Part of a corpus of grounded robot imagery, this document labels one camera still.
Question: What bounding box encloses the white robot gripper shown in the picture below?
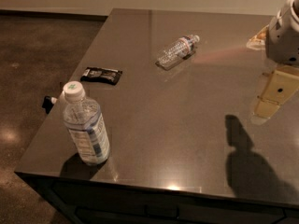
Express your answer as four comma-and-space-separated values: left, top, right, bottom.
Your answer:
246, 0, 299, 119

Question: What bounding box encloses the black snack packet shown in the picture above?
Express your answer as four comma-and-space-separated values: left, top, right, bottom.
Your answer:
80, 67, 122, 85

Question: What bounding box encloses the black and white floor object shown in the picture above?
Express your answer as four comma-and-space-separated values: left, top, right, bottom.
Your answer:
42, 96, 57, 114

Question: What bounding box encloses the clear crushed plastic bottle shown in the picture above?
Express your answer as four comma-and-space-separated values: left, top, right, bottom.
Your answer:
156, 35, 200, 70

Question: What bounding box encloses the blue label plastic water bottle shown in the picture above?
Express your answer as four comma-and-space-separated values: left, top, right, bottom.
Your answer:
63, 81, 110, 165

